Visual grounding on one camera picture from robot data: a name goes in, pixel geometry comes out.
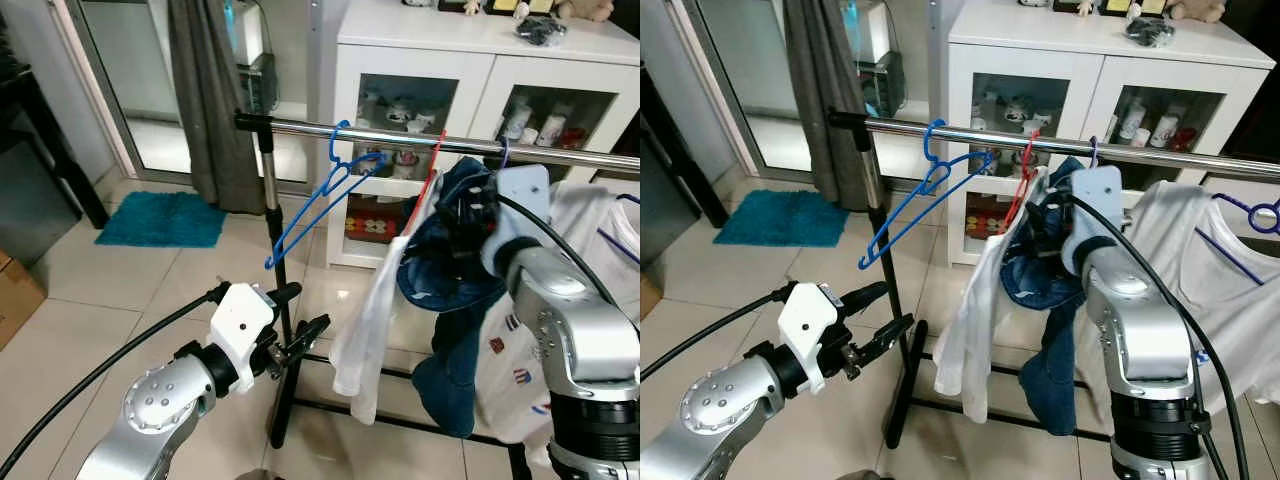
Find chrome and black clothes rack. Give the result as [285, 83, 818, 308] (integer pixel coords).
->
[826, 108, 1280, 451]
[233, 110, 641, 480]

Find grey curtain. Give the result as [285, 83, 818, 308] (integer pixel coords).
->
[165, 0, 269, 216]
[783, 0, 886, 213]

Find white T-shirt red blue prints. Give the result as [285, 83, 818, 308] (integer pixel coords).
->
[470, 180, 641, 447]
[1075, 180, 1280, 421]

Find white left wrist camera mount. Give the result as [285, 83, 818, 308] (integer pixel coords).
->
[208, 283, 277, 369]
[778, 283, 847, 393]

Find white glass-door cabinet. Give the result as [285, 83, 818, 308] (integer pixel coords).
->
[325, 0, 641, 271]
[945, 0, 1280, 267]

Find beige plush toy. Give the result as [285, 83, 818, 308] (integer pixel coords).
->
[1168, 0, 1227, 23]
[557, 0, 616, 23]

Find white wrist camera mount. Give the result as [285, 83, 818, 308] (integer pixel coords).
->
[778, 283, 847, 393]
[1062, 165, 1124, 277]
[208, 283, 277, 369]
[480, 165, 552, 277]

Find teal shaggy floor mat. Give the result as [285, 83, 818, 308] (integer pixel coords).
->
[95, 190, 229, 249]
[712, 189, 851, 248]

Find black crumpled bag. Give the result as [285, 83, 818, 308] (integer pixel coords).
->
[1123, 17, 1177, 48]
[515, 17, 568, 48]

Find aluminium sliding glass door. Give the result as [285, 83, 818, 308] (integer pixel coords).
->
[665, 0, 951, 187]
[50, 0, 331, 191]

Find black furniture unit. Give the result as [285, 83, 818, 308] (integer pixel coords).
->
[0, 20, 111, 271]
[640, 60, 731, 271]

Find white T-shirt green print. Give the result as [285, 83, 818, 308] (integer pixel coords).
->
[330, 178, 443, 426]
[933, 165, 1046, 426]

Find red plastic hanger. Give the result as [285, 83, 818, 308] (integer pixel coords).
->
[1000, 130, 1042, 237]
[405, 130, 447, 237]

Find blue plastic hanger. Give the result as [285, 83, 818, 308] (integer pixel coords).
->
[858, 120, 993, 271]
[264, 120, 389, 271]

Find blue denim jeans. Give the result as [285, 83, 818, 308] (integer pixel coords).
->
[397, 158, 513, 439]
[1000, 158, 1096, 437]

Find red patterned box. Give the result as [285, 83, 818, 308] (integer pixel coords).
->
[345, 197, 413, 241]
[965, 195, 1011, 239]

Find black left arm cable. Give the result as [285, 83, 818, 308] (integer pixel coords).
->
[0, 283, 233, 477]
[640, 285, 797, 383]

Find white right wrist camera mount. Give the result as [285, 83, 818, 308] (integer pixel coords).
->
[1062, 165, 1124, 277]
[480, 165, 552, 277]

